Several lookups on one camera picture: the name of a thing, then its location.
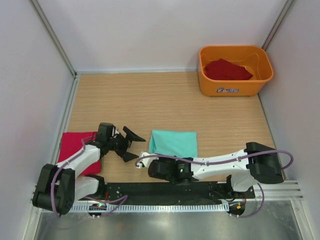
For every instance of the white slotted cable duct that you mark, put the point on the white slotted cable duct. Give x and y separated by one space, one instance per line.
92 207

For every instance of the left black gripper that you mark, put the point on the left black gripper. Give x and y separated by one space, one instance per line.
130 137

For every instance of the left aluminium corner post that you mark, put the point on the left aluminium corner post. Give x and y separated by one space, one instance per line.
52 35

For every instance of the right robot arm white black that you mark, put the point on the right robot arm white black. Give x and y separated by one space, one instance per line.
256 163

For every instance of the orange plastic bin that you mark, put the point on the orange plastic bin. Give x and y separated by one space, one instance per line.
253 58

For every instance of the dark red t shirt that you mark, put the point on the dark red t shirt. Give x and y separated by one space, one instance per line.
224 70

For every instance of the aluminium frame rail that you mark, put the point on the aluminium frame rail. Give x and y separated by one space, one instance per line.
285 190

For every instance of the teal t shirt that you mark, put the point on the teal t shirt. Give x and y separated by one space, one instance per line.
182 144

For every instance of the folded magenta t shirt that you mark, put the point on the folded magenta t shirt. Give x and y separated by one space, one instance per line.
71 142

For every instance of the aluminium corner post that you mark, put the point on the aluminium corner post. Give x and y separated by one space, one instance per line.
283 14
52 35

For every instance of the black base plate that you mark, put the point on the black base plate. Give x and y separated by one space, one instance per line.
167 194

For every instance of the right aluminium corner post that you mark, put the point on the right aluminium corner post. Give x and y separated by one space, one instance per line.
283 14

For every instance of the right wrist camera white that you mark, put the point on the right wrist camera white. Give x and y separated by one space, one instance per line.
145 160

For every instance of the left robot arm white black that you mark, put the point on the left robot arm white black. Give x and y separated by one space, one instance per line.
60 185

